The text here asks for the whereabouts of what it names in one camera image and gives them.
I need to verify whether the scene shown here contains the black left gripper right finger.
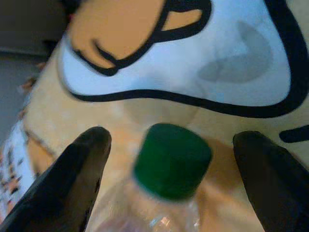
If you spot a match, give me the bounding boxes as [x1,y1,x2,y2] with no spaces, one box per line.
[232,130,309,232]

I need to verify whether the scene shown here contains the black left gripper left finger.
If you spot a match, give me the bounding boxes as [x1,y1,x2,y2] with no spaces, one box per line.
[0,126,112,232]

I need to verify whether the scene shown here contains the clear bottle with green cap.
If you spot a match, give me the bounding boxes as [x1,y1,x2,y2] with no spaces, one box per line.
[85,122,213,232]

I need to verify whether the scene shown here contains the yellow egg cartoon blanket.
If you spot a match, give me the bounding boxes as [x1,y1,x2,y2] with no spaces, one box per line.
[0,0,309,232]

